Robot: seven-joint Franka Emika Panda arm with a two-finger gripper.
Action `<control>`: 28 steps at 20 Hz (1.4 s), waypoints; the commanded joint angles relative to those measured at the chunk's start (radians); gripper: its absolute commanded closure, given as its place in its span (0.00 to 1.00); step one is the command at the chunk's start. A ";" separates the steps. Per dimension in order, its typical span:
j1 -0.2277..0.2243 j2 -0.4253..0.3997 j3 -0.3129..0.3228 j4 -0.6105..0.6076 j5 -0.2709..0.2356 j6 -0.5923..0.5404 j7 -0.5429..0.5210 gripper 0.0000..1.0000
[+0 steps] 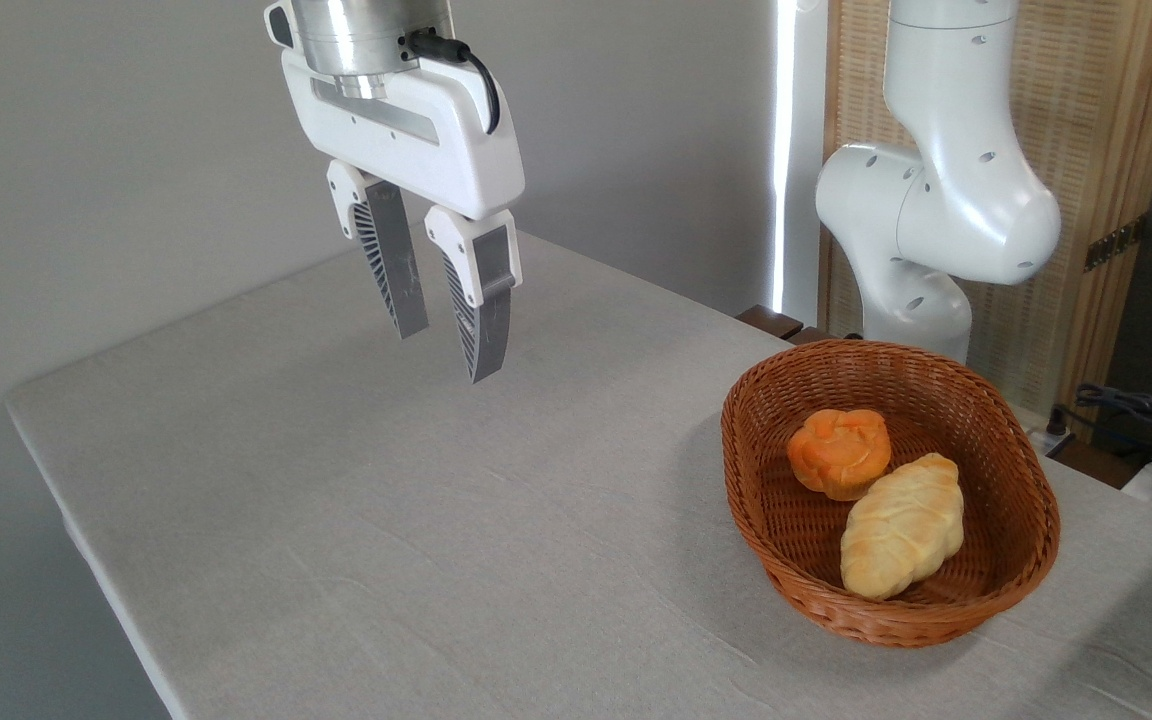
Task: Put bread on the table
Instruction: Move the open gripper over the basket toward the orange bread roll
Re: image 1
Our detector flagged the black cable bundle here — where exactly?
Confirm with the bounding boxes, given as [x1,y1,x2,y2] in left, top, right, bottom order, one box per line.
[1049,382,1152,473]

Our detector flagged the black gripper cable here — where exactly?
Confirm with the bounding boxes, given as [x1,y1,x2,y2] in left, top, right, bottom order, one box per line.
[405,29,503,137]

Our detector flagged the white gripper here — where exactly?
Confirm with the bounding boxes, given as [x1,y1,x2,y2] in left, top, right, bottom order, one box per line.
[264,0,526,385]

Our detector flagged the white power strip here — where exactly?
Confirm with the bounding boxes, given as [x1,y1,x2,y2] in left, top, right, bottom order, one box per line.
[1024,424,1079,459]

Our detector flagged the wooden woven screen panel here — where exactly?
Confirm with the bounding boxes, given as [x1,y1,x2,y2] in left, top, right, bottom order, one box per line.
[818,0,1152,421]

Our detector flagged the dark metal screen hinge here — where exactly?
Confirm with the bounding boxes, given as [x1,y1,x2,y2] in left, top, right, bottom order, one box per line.
[1083,214,1148,273]

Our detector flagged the grey tablecloth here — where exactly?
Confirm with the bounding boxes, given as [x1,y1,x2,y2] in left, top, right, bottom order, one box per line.
[4,228,1152,720]

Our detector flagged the dark brown wooden furniture edge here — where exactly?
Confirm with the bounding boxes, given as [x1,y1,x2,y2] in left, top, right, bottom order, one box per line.
[735,304,834,347]

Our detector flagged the pale yellow oblong bread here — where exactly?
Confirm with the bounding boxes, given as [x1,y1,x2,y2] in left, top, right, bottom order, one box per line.
[840,452,966,602]

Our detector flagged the brown wicker basket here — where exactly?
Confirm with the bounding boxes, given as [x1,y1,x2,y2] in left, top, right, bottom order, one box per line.
[721,339,1062,649]

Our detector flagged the orange round bread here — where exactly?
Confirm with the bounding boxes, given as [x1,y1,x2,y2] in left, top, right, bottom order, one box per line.
[787,408,893,502]

